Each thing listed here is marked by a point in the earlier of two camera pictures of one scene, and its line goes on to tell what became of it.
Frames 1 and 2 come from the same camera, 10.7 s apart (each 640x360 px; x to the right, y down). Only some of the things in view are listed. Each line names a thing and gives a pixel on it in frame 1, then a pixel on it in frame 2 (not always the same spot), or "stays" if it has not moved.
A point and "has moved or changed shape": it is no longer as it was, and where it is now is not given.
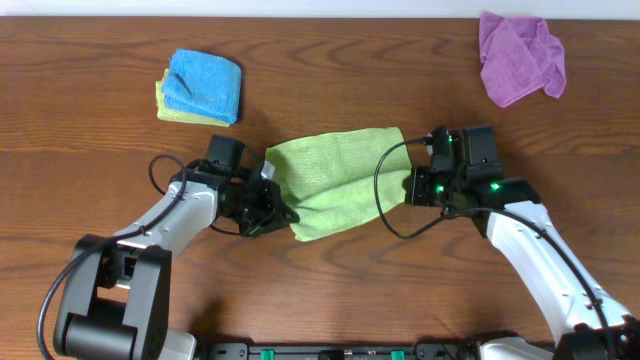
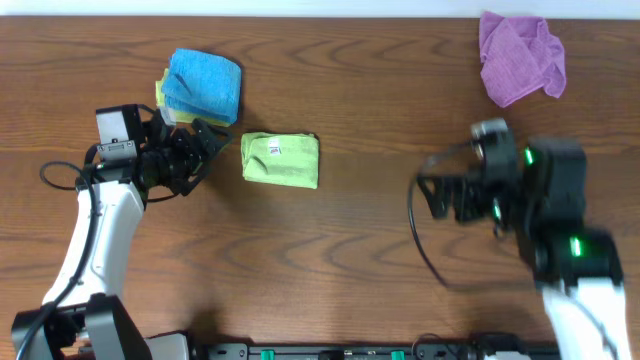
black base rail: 420,351 stays
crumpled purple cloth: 519,56 stays
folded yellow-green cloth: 168,114 stays
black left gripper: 274,214 -> 200,153
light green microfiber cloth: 342,180 has moved or changed shape
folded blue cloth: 203,84 stays
